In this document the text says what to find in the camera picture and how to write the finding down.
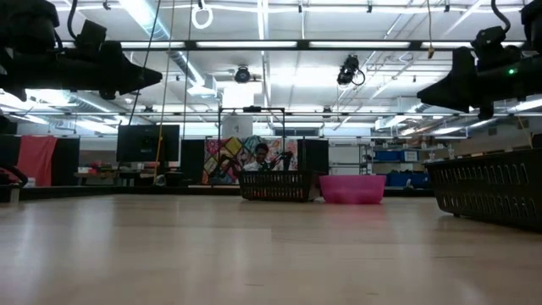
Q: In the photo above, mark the black hanging camera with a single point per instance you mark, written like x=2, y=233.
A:
x=348, y=70

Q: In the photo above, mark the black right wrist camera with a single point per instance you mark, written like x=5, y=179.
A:
x=491, y=46

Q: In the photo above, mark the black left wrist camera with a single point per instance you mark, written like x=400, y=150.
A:
x=91, y=36

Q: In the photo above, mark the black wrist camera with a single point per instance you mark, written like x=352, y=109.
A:
x=491, y=46
x=91, y=36

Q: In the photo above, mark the red hanging cloth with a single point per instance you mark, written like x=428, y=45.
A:
x=38, y=159

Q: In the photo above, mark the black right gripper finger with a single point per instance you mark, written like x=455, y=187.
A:
x=440, y=93

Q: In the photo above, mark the pink plastic bowl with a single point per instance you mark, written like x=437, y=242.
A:
x=351, y=190

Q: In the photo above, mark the black slotted plastic basket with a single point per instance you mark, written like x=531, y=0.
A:
x=487, y=186
x=275, y=186

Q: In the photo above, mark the blue storage bin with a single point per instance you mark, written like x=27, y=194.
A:
x=389, y=156
x=417, y=180

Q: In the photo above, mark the black background rig frame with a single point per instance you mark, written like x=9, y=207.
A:
x=252, y=109

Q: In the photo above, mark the colourful patterned wall hanging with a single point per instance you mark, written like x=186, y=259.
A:
x=233, y=148

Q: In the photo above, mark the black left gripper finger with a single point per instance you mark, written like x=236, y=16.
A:
x=137, y=76

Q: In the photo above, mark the black ceiling-mounted camera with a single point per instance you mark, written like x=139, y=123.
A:
x=242, y=75

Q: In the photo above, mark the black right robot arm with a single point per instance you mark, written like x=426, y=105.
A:
x=533, y=25

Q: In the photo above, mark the black overhead crossbeam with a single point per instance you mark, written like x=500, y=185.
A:
x=339, y=44

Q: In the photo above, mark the black monitor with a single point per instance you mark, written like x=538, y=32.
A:
x=148, y=144

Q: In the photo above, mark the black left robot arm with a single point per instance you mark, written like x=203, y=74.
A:
x=25, y=42

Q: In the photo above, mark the black partition panel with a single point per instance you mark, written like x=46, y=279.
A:
x=313, y=156
x=192, y=161

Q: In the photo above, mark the person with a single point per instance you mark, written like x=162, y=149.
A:
x=261, y=152

